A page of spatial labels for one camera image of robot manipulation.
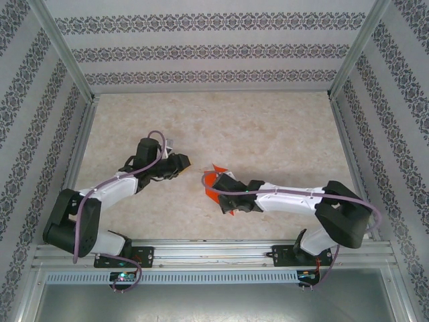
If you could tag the orange paper sheet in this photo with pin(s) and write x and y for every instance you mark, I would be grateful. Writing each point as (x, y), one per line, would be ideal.
(210, 182)

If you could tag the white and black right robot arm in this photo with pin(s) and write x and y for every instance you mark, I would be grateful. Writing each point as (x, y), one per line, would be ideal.
(288, 203)

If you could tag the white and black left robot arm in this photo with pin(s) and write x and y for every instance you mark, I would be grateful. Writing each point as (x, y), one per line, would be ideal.
(114, 191)

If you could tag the right controller board with LEDs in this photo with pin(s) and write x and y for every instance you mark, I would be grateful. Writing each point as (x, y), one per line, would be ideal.
(306, 275)

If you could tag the controller board with leds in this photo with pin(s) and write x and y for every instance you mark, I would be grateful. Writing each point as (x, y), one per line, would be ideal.
(122, 276)
(306, 275)

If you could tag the left controller board with LEDs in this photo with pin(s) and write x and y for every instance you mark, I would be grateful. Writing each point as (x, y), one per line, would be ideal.
(122, 276)

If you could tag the aluminium mounting rail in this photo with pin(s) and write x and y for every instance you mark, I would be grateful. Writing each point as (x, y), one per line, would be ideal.
(214, 250)

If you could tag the aluminium table side rail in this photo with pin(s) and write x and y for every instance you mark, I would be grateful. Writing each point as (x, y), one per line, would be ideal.
(350, 161)
(74, 161)

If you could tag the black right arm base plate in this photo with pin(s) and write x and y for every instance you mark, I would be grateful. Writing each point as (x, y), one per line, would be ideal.
(285, 256)

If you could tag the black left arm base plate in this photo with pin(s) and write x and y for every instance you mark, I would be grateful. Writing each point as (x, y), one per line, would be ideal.
(144, 256)

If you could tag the aluminium frame post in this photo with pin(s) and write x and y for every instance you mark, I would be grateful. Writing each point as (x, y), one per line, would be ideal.
(65, 50)
(356, 50)

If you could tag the aluminium frame bar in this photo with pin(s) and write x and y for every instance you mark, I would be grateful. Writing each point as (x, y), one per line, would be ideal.
(30, 295)
(402, 295)

